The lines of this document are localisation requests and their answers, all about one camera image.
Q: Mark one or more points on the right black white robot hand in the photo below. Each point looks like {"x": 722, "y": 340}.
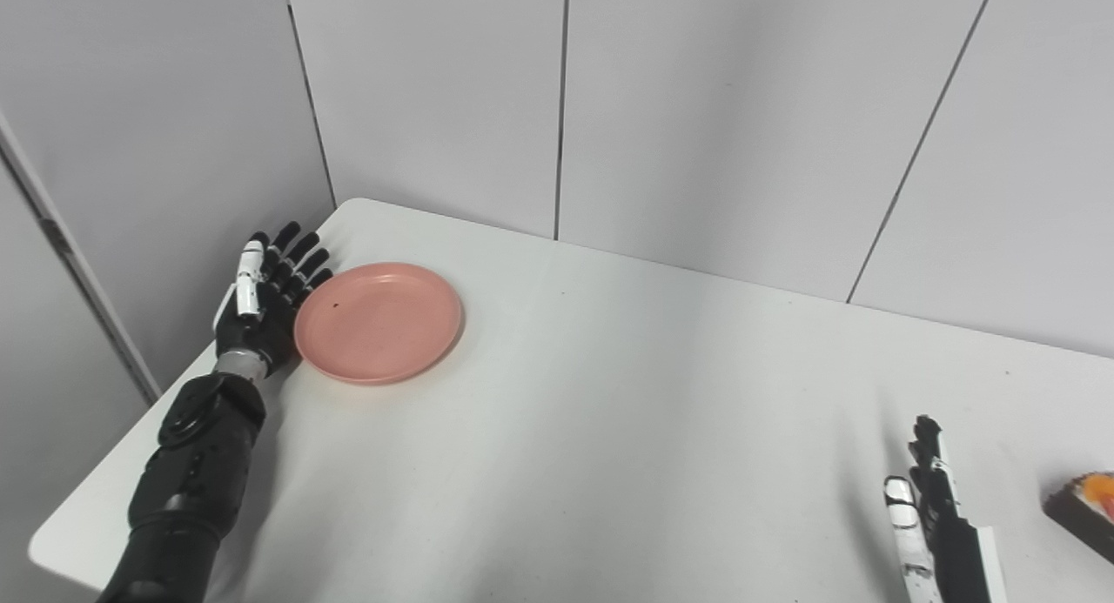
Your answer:
{"x": 957, "y": 559}

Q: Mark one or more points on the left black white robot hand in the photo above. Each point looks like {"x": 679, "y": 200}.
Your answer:
{"x": 261, "y": 333}

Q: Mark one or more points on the pink round plate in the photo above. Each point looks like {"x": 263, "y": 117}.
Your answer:
{"x": 379, "y": 324}

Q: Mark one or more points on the chocolate cake slice with fruit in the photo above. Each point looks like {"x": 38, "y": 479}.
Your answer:
{"x": 1083, "y": 520}

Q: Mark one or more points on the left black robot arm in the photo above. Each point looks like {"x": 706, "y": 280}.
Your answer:
{"x": 191, "y": 472}

